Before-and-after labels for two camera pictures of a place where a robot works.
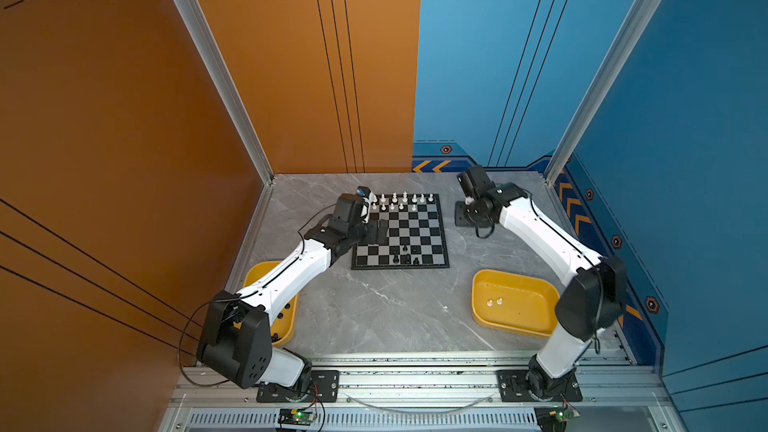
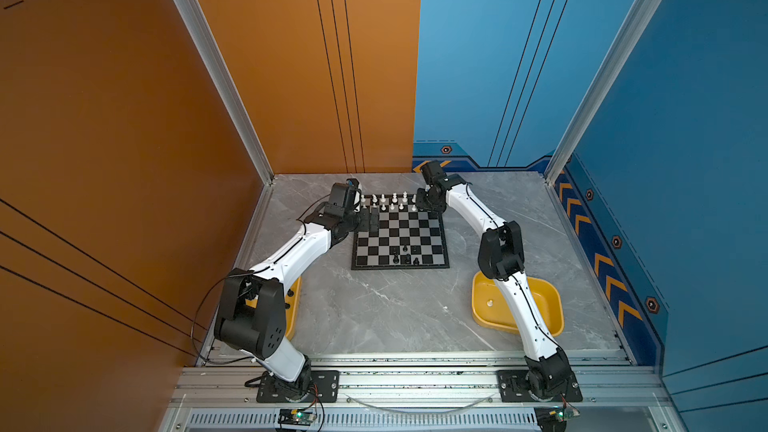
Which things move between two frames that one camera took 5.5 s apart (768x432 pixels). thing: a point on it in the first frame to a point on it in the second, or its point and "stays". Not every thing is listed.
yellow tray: (513, 302) stays
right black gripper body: (465, 215) to (425, 201)
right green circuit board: (554, 418) stays
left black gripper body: (367, 233) to (358, 222)
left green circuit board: (295, 417) stays
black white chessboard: (416, 234) stays
